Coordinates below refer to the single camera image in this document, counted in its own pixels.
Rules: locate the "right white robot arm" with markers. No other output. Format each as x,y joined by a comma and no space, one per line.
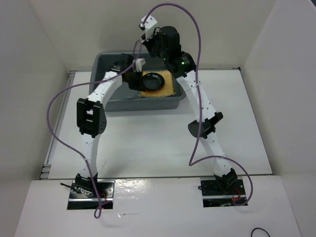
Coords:
203,127

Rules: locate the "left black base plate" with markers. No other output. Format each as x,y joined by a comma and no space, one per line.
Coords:
79,199

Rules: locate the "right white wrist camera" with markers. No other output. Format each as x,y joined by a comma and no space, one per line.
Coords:
148,26

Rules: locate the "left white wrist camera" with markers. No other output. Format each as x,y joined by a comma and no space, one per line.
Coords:
138,64

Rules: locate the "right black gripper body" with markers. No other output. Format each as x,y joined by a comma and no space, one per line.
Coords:
153,46

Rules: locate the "grey plastic bin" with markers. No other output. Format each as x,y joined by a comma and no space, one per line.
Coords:
125,99

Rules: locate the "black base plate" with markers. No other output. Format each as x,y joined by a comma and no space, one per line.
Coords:
79,199
212,196

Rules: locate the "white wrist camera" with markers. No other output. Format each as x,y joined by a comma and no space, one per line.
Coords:
148,26
138,64

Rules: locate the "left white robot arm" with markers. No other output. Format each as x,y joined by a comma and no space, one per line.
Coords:
91,119

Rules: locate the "bamboo woven mat tray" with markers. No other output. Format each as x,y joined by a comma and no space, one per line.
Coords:
167,90

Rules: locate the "black bowl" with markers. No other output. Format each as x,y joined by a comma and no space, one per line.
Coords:
153,82

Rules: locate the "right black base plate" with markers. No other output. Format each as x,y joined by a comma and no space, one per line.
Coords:
212,196

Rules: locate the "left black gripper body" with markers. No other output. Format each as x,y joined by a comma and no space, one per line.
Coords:
134,80

